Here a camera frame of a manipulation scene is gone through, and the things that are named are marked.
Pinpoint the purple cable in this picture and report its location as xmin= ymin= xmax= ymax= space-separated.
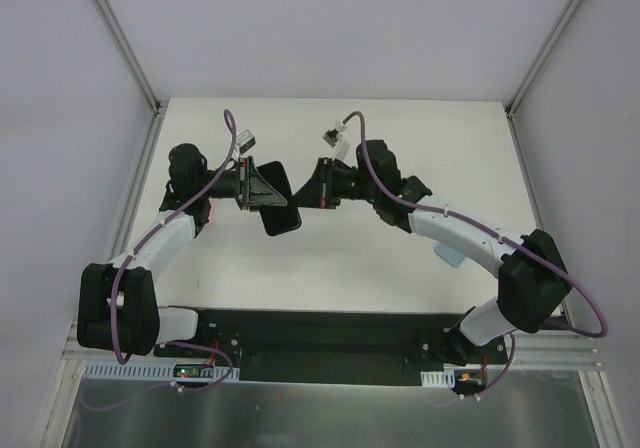
xmin=77 ymin=109 xmax=241 ymax=412
xmin=337 ymin=111 xmax=610 ymax=409

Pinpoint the pink phone case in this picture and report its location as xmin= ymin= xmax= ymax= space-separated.
xmin=207 ymin=202 xmax=216 ymax=225

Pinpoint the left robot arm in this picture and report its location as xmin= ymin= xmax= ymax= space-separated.
xmin=76 ymin=143 xmax=301 ymax=359

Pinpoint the phone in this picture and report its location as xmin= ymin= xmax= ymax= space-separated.
xmin=434 ymin=243 xmax=466 ymax=268

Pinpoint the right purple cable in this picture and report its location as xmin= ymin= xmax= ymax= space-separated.
xmin=337 ymin=111 xmax=610 ymax=409

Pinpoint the white cable duct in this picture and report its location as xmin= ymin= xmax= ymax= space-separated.
xmin=420 ymin=369 xmax=456 ymax=389
xmin=84 ymin=361 xmax=240 ymax=383

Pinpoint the right white cable duct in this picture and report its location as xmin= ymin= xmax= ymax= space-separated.
xmin=420 ymin=369 xmax=456 ymax=389

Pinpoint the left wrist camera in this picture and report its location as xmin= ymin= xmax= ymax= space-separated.
xmin=235 ymin=130 xmax=256 ymax=155

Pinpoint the black phone case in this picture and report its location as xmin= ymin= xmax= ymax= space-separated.
xmin=258 ymin=161 xmax=302 ymax=237

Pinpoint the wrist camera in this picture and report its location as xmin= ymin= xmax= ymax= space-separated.
xmin=235 ymin=130 xmax=256 ymax=155
xmin=322 ymin=129 xmax=350 ymax=160

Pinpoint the left white cable duct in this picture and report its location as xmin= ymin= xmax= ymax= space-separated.
xmin=84 ymin=361 xmax=240 ymax=383

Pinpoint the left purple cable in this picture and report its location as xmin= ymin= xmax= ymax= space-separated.
xmin=77 ymin=109 xmax=241 ymax=412

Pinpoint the aluminium frame rail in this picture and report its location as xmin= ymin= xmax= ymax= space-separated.
xmin=61 ymin=327 xmax=605 ymax=371

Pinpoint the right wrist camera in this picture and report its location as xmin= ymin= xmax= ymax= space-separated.
xmin=322 ymin=129 xmax=350 ymax=160

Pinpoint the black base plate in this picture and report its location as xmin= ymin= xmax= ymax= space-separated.
xmin=152 ymin=302 xmax=519 ymax=384

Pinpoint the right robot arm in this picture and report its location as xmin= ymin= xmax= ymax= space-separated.
xmin=294 ymin=140 xmax=571 ymax=366

